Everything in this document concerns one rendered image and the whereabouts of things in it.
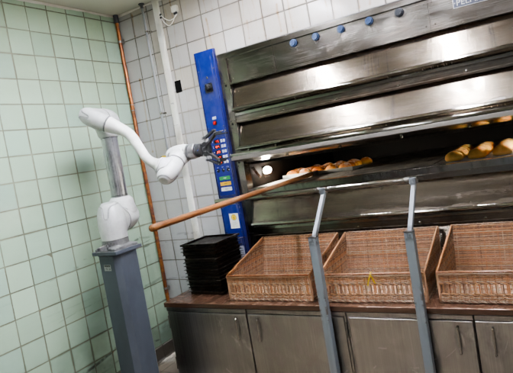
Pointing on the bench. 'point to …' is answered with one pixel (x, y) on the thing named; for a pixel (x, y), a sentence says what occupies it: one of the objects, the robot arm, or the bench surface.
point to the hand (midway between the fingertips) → (227, 145)
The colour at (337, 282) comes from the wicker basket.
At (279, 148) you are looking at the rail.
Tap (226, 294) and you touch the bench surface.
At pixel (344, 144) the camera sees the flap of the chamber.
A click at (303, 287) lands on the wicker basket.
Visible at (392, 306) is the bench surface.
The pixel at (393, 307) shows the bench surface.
